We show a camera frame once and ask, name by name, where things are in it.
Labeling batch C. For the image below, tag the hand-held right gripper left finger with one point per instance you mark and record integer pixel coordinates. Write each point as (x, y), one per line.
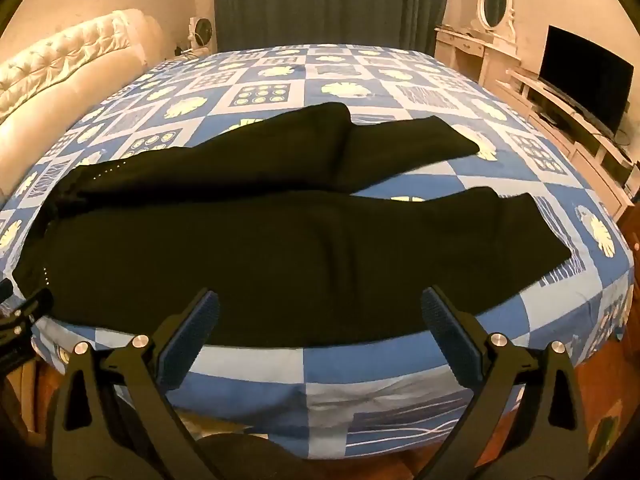
(190, 340)

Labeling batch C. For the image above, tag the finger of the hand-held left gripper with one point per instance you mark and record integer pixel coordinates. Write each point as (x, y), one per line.
(5, 291)
(30, 307)

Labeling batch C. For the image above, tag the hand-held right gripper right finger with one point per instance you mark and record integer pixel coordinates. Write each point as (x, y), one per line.
(450, 340)

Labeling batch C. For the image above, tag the black pants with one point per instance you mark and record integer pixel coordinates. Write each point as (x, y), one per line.
(250, 260)

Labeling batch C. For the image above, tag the blue patterned bed sheet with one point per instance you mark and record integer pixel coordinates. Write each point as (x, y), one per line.
(350, 375)

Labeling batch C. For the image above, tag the person's leg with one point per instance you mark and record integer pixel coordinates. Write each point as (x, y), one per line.
(245, 460)

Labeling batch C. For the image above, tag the cream tufted headboard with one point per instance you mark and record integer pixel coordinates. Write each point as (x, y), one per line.
(50, 85)

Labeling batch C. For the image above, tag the white television stand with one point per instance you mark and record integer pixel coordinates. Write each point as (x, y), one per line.
(575, 130)

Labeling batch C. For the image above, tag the white dressing table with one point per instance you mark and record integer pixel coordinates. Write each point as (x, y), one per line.
(465, 55)

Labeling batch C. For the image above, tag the black flat screen television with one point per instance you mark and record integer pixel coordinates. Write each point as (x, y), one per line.
(585, 77)

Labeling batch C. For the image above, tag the small white desk fan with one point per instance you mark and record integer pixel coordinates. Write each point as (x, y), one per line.
(202, 32)

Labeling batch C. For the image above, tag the oval white framed mirror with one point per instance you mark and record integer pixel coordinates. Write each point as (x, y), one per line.
(495, 2)

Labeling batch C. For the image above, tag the dark green curtain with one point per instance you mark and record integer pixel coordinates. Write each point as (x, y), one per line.
(325, 0)

